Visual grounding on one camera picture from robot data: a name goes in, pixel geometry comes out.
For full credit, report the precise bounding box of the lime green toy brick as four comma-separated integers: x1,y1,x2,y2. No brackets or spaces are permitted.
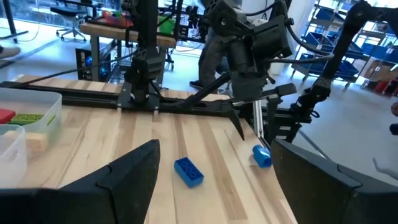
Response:
6,113,45,126

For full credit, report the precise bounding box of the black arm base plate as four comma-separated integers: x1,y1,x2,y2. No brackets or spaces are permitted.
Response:
117,90,162,113

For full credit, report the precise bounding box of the black computer tower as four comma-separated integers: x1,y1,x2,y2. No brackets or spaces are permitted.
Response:
75,47,110,82

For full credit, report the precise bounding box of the wooden work table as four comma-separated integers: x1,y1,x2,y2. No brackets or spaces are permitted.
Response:
79,21,178,82

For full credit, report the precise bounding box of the black office chair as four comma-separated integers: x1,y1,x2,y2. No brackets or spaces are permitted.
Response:
49,0,96,43

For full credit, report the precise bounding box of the black table frame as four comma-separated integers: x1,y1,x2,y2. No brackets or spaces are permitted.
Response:
0,80,249,118

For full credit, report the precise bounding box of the silver aluminium post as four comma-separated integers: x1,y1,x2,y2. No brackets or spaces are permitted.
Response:
252,99,264,139

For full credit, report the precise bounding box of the red toy pile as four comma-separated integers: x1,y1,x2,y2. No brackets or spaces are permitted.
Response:
101,11,134,29

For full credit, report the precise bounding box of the person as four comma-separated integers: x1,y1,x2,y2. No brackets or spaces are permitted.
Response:
188,27,240,94

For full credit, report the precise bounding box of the black jointed strut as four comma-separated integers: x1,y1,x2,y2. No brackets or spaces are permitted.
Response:
292,0,398,125

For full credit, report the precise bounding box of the yellow block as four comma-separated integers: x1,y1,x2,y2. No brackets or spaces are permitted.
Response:
25,131,50,152

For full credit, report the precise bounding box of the rack with blue bins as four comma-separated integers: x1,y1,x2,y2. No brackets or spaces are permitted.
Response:
290,0,398,90

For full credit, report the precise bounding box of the blue curved toy brick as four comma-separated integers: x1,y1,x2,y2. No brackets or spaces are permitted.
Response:
252,144,273,169

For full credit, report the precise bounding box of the person's foot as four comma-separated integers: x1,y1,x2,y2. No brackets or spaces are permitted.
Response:
0,45,21,60

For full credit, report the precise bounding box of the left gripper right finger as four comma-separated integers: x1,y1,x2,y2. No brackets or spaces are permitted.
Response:
271,139,398,224

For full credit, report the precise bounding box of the green container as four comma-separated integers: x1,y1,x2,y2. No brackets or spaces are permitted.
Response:
157,16,175,35

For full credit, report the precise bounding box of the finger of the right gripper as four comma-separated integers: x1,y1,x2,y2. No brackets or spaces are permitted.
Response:
266,83,298,141
222,101,245,140

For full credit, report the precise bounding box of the red wedge block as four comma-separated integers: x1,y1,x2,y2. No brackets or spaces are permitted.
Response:
0,108,17,124

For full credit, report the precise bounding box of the cardboard box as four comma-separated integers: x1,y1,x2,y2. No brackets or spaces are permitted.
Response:
362,57,398,82

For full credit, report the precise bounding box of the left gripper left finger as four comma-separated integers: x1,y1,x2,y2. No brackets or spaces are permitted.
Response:
37,139,161,224

